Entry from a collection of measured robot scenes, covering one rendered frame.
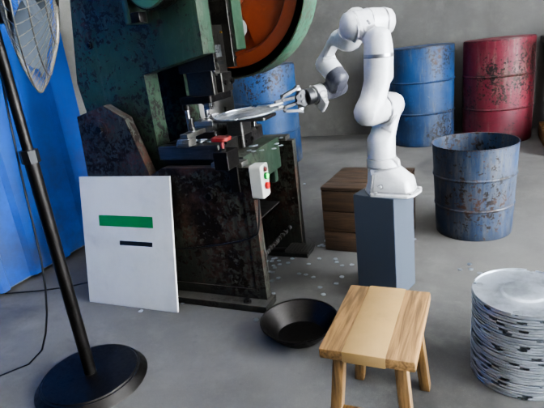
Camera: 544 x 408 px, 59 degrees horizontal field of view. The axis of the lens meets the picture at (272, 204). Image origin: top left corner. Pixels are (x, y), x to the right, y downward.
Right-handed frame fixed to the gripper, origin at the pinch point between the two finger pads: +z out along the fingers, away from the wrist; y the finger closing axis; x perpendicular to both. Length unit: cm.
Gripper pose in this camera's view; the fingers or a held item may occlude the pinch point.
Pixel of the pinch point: (275, 106)
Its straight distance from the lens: 220.4
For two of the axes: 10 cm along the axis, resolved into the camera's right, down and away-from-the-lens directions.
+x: 4.9, 2.2, -8.5
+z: -8.5, 3.3, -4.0
